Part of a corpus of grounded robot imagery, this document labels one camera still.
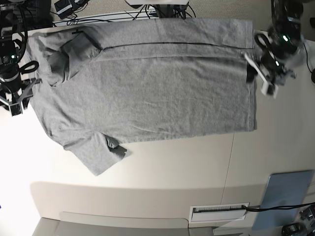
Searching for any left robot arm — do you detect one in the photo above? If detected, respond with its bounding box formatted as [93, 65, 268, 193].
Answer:
[243, 0, 307, 89]

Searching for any grey T-shirt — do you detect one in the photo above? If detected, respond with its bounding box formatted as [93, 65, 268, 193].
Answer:
[25, 18, 255, 176]

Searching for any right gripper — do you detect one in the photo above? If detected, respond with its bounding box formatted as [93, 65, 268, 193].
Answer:
[0, 76, 42, 103]

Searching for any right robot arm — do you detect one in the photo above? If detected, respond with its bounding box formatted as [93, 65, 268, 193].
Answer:
[0, 0, 39, 102]

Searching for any black device bottom right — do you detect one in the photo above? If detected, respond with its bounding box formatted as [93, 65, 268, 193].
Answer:
[281, 222, 307, 236]

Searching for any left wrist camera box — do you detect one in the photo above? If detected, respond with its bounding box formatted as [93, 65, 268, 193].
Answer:
[261, 82, 279, 99]

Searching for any black cable over panel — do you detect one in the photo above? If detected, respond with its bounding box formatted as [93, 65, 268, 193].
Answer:
[242, 203, 315, 212]

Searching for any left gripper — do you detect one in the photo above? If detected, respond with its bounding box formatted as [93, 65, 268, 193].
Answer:
[243, 53, 297, 86]

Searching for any black cable at right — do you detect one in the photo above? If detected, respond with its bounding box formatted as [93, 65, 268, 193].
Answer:
[301, 36, 315, 74]

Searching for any blue-grey flat panel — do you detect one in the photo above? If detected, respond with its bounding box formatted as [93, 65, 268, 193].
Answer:
[252, 170, 314, 231]

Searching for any black box device top left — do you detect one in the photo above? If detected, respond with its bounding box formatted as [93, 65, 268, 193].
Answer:
[54, 0, 73, 19]

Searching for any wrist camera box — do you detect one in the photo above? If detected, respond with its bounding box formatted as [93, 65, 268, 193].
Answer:
[8, 102, 24, 116]
[261, 82, 279, 99]

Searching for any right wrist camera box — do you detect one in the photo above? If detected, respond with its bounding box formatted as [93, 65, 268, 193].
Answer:
[8, 102, 24, 116]

